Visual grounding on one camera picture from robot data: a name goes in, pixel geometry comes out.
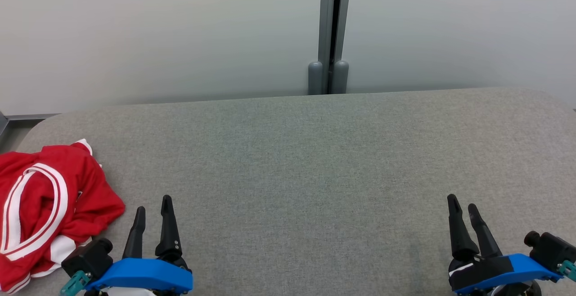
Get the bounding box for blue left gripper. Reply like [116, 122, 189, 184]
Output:
[85, 195, 194, 296]

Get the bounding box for black left cable green plug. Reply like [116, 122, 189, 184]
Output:
[60, 270, 93, 296]

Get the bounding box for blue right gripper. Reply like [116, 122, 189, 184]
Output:
[447, 194, 563, 296]

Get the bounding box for grey metal door post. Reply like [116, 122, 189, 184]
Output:
[307, 0, 352, 95]

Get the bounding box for red shirt white sleeves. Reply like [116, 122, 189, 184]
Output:
[0, 139, 126, 283]

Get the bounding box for black cable green plug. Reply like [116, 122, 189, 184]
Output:
[557, 260, 576, 283]
[60, 270, 93, 296]

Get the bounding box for grey wall baseboard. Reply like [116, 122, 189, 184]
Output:
[0, 112, 60, 128]

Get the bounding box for black right cable green plug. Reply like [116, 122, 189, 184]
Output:
[557, 260, 576, 283]

